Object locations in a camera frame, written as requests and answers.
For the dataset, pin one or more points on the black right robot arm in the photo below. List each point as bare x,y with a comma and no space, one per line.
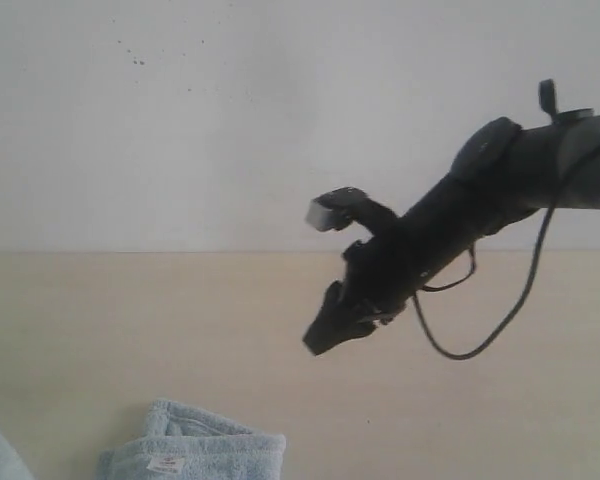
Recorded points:
502,175

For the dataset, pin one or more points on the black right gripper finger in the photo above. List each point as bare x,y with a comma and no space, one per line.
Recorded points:
361,327
325,333

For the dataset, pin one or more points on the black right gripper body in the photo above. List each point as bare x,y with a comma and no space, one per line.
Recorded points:
376,281

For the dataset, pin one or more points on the light blue terry towel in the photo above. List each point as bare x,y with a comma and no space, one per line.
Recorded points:
214,446

